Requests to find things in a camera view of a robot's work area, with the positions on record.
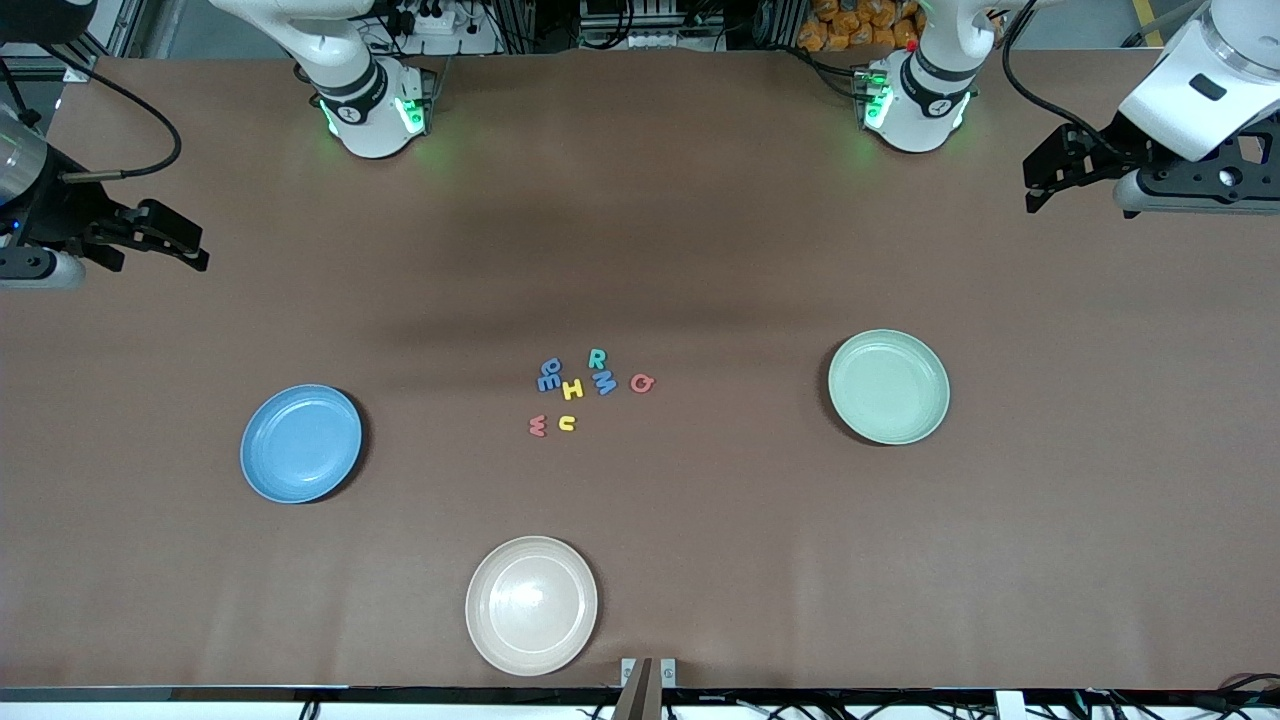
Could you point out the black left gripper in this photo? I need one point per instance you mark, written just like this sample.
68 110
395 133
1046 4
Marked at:
1103 158

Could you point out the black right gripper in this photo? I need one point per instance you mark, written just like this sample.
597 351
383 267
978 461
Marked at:
62 216

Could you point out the blue lowercase letter m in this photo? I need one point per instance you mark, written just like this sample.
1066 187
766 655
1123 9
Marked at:
545 381

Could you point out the dark blue letter a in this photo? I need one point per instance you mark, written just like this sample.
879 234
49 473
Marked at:
556 366

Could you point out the red foam letter w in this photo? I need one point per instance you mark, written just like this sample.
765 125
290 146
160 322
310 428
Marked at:
538 426

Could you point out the yellow foam letter H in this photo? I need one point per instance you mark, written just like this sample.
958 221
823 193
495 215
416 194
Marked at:
572 389

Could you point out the blue capital letter M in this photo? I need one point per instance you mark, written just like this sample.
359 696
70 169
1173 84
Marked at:
604 383

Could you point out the red foam letter G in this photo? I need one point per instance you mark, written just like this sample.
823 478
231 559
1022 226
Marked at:
634 384

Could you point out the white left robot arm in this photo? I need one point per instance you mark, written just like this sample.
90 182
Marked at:
925 110

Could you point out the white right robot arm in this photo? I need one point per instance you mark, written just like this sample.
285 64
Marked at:
365 120

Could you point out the blue plate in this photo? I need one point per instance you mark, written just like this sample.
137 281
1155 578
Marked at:
300 445

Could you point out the orange bags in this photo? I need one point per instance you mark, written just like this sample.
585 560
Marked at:
850 25

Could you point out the green plate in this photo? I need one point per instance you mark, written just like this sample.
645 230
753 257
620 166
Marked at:
888 388

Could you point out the white power strip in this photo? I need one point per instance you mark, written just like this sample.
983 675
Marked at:
430 20

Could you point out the black equipment rack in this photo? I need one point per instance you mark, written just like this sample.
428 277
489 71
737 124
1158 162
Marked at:
650 25

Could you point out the beige plate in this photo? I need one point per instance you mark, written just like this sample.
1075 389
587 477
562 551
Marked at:
530 605

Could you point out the metal camera pole bracket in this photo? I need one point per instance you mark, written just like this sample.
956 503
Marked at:
640 690

